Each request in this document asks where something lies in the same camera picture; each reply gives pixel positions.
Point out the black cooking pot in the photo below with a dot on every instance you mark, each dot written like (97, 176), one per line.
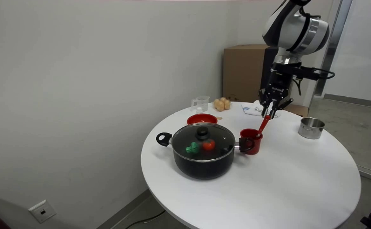
(203, 167)

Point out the white wall outlet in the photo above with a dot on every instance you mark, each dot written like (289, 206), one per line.
(43, 210)

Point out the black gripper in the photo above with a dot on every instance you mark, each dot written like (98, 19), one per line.
(281, 83)

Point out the grey door frame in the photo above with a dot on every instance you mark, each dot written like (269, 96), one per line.
(336, 42)

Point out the beige egg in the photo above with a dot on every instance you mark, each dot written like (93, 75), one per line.
(219, 104)
(227, 103)

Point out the small stainless steel pot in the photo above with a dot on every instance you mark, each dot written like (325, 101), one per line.
(312, 129)

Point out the green toy vegetable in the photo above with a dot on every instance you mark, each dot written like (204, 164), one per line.
(194, 148)

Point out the red toy tomato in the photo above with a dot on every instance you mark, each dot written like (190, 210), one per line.
(209, 145)

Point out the red bowl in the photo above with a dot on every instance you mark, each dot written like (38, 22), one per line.
(203, 120)

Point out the clear glass cup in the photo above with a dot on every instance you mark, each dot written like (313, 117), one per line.
(201, 103)

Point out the glass pot lid black knob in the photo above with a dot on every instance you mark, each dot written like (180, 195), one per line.
(203, 141)

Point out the white cloth with blue print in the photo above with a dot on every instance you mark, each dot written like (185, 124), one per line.
(251, 110)

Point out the large cardboard box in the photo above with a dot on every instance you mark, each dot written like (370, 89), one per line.
(243, 71)

